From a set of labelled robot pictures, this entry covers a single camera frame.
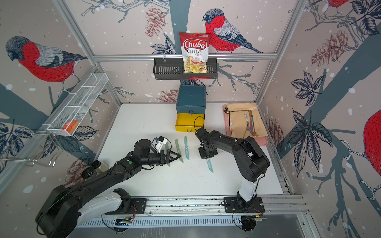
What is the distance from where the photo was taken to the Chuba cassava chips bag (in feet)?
2.73

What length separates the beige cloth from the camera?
103 cm

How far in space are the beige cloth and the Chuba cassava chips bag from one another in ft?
1.43
